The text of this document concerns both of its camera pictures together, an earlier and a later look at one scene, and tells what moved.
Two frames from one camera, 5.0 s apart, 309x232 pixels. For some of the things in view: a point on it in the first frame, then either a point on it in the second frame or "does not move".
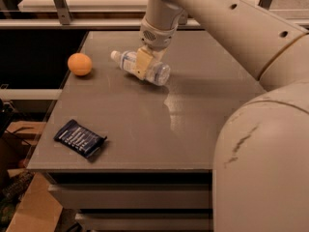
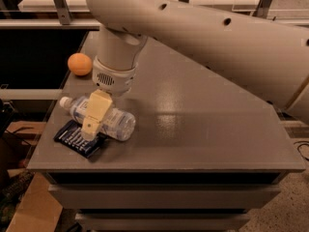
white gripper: [156, 37] -> [113, 78]
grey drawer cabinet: [127, 155] does not move
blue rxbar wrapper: [80, 138] does not move
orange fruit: [79, 64] does not move
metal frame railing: [65, 22] does not move
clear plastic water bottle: [157, 72] -> [119, 126]
